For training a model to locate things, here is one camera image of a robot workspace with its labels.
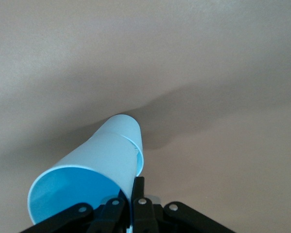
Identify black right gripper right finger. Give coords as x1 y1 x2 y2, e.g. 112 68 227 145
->
131 176 236 233

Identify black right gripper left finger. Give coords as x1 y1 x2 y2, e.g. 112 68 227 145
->
20 189 132 233

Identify light blue plastic cup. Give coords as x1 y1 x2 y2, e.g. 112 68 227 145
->
27 132 139 225

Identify light blue paper cup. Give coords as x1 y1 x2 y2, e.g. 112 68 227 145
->
90 114 145 177

